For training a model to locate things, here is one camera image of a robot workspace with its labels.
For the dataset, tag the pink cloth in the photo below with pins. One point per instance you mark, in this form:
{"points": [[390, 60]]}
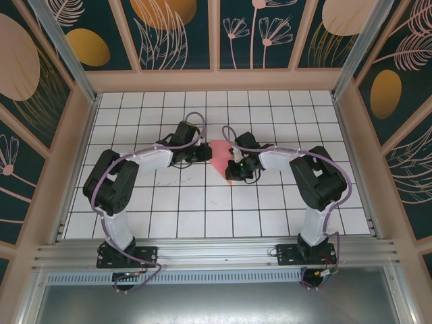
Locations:
{"points": [[219, 158]]}

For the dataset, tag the grey metal sheet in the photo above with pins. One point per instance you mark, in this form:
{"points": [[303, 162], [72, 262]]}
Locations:
{"points": [[216, 303]]}

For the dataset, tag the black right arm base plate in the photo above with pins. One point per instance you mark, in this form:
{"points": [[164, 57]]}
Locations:
{"points": [[287, 256]]}

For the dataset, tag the aluminium frame post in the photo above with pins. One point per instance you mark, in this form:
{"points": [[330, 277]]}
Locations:
{"points": [[361, 47], [64, 47]]}

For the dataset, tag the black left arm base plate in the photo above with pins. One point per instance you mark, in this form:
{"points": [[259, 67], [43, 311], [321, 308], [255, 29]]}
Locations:
{"points": [[148, 256]]}

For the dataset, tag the aluminium mounting rail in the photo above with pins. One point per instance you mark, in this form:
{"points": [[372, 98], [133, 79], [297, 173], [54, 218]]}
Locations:
{"points": [[216, 253]]}

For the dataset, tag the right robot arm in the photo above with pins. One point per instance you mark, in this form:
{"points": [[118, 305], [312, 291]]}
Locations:
{"points": [[320, 179]]}

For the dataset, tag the aluminium table edge strip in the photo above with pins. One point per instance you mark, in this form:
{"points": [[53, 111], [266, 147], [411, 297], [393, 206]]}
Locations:
{"points": [[355, 168], [79, 168]]}

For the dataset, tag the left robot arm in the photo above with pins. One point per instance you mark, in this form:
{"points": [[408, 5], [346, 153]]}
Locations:
{"points": [[108, 185]]}

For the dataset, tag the green circuit board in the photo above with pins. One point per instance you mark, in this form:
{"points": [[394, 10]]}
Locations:
{"points": [[326, 274]]}

